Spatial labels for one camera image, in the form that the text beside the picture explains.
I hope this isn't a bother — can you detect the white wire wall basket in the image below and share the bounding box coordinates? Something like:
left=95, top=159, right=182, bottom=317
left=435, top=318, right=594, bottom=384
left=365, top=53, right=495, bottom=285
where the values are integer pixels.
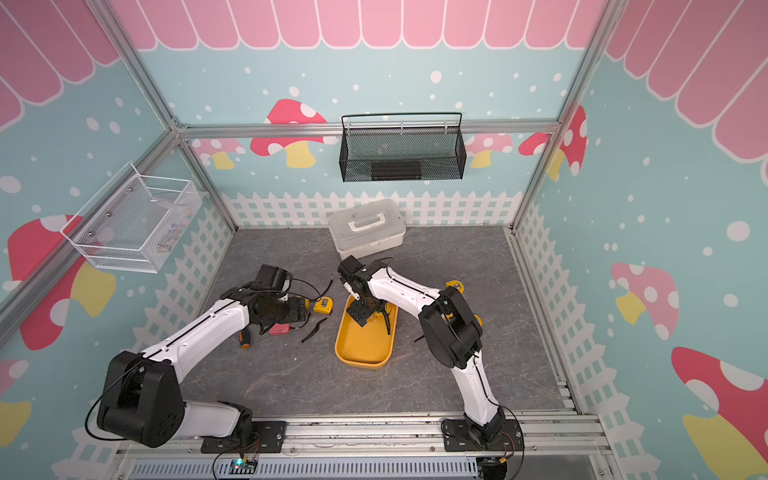
left=60, top=163, right=203, bottom=273

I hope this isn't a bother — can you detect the grey slotted cable duct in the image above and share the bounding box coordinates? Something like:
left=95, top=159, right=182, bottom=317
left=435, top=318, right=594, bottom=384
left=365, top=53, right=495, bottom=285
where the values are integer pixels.
left=124, top=456, right=479, bottom=479

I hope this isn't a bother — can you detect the white plastic lidded case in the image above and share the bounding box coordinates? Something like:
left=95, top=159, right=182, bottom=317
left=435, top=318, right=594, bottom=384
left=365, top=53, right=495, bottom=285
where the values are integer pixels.
left=328, top=199, right=406, bottom=260

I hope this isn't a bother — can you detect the screwdriver with orange collar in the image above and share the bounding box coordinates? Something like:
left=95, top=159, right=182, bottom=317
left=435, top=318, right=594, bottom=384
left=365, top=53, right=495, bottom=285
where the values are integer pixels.
left=238, top=328, right=252, bottom=349

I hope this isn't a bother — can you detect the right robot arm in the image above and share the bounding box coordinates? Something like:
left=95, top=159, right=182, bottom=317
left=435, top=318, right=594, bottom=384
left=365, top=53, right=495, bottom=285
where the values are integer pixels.
left=338, top=256, right=505, bottom=446

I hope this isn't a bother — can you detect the black mesh wall basket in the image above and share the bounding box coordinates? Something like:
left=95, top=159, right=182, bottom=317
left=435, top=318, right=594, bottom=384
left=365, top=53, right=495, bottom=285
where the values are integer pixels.
left=339, top=112, right=467, bottom=182

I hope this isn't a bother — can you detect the yellow plastic storage bin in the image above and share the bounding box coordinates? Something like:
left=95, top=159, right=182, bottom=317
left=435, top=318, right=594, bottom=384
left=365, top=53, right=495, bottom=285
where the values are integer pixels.
left=334, top=296, right=399, bottom=370

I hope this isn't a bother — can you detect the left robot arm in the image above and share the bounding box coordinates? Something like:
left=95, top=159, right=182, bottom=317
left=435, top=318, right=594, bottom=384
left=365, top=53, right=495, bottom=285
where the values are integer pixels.
left=88, top=265, right=312, bottom=448

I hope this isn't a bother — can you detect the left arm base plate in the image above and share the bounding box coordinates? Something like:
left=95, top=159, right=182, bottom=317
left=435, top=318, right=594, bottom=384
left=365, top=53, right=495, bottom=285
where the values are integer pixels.
left=201, top=421, right=287, bottom=454

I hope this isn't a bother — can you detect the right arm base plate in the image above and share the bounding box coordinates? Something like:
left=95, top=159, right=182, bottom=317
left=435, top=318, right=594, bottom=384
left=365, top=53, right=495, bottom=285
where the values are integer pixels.
left=440, top=419, right=525, bottom=453

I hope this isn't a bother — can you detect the pink object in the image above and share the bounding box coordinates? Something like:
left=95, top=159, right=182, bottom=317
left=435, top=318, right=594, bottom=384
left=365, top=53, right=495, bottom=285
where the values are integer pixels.
left=269, top=323, right=292, bottom=336

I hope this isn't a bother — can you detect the green lit circuit board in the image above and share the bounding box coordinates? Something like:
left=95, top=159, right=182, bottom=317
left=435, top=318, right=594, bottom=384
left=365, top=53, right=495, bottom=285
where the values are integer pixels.
left=228, top=458, right=258, bottom=475

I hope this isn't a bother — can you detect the aluminium mounting rail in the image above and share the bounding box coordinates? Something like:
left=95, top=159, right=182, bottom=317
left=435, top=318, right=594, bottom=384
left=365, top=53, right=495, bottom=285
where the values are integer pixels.
left=116, top=412, right=610, bottom=458

